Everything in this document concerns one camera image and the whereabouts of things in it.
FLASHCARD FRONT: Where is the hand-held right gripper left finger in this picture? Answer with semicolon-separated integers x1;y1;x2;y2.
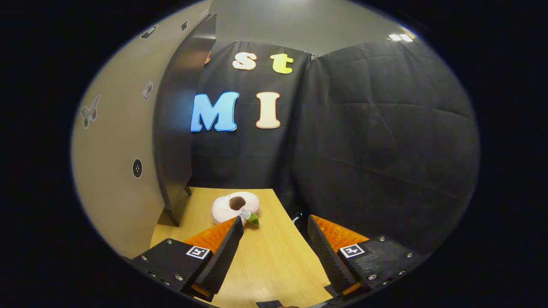
131;216;244;302

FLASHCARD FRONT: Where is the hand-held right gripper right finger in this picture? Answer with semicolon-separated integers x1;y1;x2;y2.
307;215;431;298

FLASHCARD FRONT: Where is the grey cabinet door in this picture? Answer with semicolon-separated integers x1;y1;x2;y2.
71;2;212;259

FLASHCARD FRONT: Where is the dark grey cabinet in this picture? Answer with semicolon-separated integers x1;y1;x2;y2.
153;12;217;227

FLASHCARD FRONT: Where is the pink white plush toy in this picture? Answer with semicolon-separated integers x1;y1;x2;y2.
211;191;261;227

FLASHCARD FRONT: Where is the black backdrop cloth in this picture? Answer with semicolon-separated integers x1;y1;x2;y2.
188;36;480;253

